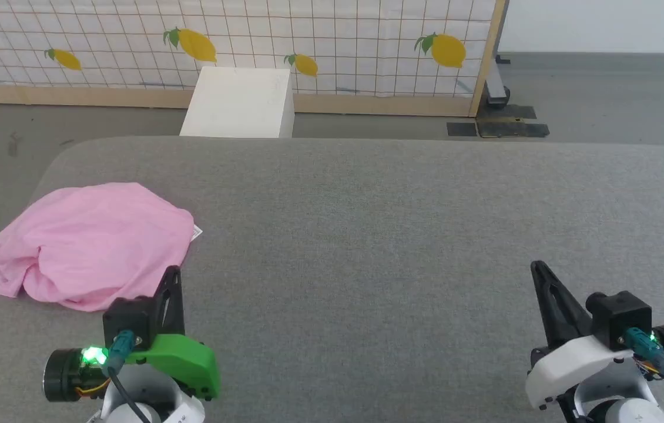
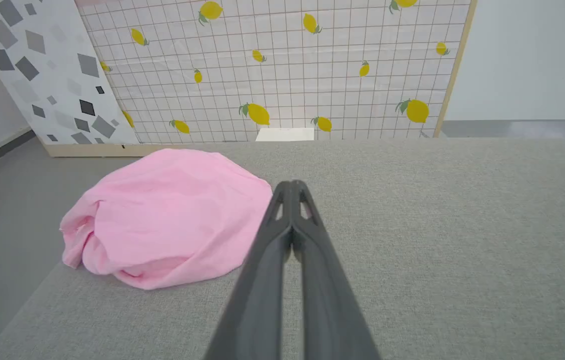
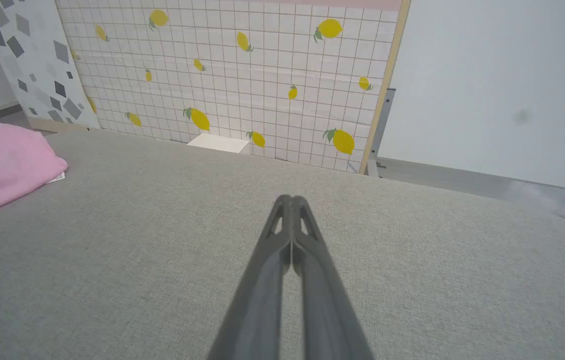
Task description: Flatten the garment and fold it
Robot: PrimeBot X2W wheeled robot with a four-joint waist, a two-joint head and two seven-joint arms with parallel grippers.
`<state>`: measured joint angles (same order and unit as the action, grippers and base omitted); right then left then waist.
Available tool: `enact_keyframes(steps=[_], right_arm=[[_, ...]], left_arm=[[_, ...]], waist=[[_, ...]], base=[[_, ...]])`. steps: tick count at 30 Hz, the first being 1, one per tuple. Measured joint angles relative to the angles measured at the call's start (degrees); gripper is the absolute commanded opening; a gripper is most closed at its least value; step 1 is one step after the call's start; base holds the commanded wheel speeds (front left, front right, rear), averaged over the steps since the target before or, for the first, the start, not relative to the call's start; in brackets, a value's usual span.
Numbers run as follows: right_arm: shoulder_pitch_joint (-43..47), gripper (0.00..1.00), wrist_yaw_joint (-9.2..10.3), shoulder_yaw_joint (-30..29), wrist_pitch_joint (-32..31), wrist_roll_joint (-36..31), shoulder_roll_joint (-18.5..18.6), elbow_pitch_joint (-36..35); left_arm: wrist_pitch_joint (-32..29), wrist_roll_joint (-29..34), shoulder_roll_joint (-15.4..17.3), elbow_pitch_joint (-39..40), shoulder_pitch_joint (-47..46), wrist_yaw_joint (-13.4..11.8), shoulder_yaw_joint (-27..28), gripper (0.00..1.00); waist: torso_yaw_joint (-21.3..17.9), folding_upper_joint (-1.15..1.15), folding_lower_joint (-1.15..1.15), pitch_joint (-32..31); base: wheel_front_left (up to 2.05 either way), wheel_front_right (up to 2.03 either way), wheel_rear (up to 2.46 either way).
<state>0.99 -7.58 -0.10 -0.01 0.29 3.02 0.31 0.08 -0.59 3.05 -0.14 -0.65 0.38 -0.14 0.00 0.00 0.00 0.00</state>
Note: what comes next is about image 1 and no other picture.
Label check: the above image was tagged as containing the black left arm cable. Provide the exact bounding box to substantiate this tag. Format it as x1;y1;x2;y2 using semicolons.
106;330;152;423

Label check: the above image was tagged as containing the white partition board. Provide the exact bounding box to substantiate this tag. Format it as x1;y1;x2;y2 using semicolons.
498;0;664;55

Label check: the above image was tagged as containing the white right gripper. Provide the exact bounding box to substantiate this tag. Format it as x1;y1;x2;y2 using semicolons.
525;260;664;411

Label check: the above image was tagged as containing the lemon print partition screen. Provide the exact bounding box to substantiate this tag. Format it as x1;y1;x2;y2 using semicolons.
0;0;509;118

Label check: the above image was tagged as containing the white box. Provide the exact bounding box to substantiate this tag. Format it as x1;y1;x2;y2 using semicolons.
179;66;296;139

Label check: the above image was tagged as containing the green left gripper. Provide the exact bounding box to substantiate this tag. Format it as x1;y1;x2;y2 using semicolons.
44;266;221;403

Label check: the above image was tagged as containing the pink garment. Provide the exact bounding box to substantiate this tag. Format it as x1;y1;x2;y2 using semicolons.
0;182;204;313

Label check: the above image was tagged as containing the grey metal caster stand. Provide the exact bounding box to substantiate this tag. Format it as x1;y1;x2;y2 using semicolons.
484;53;512;108

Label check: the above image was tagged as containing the large black floor mat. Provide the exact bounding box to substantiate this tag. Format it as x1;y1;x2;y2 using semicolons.
476;105;550;139

